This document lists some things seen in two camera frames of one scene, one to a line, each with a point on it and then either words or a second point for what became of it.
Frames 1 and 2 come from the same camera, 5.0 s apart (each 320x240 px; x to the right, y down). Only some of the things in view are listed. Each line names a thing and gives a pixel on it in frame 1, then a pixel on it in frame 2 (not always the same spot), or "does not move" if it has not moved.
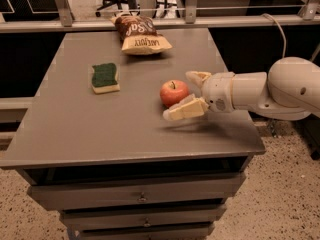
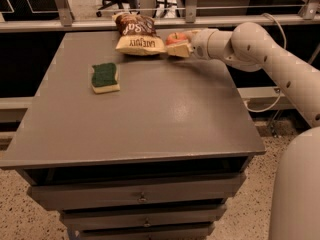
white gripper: [218, 91] to [199, 44]
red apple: [171, 91] to [175, 36]
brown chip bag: [138, 35] does not move
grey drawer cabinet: [96, 150] does not move
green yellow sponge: [104, 78] does not move
